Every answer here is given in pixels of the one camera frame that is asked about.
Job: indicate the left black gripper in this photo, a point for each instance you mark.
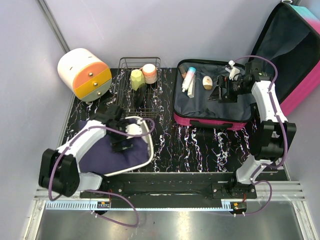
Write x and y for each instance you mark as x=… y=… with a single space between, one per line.
x=116 y=144

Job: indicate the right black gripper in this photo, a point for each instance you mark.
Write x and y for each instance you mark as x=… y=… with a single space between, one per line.
x=223 y=82

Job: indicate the white rectangular tray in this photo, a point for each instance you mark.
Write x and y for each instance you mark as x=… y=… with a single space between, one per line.
x=147 y=140

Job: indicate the purple garment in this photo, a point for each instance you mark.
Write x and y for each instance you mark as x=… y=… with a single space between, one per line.
x=102 y=159

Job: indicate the white blue pink tube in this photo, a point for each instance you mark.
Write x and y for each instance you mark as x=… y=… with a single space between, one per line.
x=188 y=78

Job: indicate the pink teal cartoon suitcase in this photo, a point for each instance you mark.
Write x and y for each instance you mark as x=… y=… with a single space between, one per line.
x=284 y=67

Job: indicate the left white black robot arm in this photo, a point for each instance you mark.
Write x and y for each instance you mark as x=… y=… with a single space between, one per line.
x=60 y=168

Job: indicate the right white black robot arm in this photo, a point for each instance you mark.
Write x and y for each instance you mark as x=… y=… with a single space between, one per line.
x=273 y=137

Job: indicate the black object in basket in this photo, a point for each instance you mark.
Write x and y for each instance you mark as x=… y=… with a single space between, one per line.
x=139 y=96

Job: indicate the black marble pattern mat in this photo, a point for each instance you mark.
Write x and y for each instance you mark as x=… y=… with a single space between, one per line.
x=182 y=149

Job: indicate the yellow faceted cup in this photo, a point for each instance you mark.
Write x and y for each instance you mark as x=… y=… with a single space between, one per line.
x=136 y=79

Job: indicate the pink ribbed cup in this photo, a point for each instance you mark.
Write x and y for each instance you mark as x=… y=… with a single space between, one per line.
x=150 y=73

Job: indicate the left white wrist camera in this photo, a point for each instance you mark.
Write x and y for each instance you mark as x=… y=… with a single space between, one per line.
x=135 y=127

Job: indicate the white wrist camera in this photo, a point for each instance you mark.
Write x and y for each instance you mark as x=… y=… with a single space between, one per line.
x=233 y=71
x=135 y=127

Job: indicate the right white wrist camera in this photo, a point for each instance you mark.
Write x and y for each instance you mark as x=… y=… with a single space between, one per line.
x=233 y=71

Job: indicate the black wire basket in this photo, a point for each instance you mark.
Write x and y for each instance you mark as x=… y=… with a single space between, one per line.
x=150 y=107

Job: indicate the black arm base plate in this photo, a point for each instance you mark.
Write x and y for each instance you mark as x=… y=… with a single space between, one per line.
x=212 y=185

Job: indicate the aluminium frame rail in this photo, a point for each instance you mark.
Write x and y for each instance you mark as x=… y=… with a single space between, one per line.
x=173 y=202

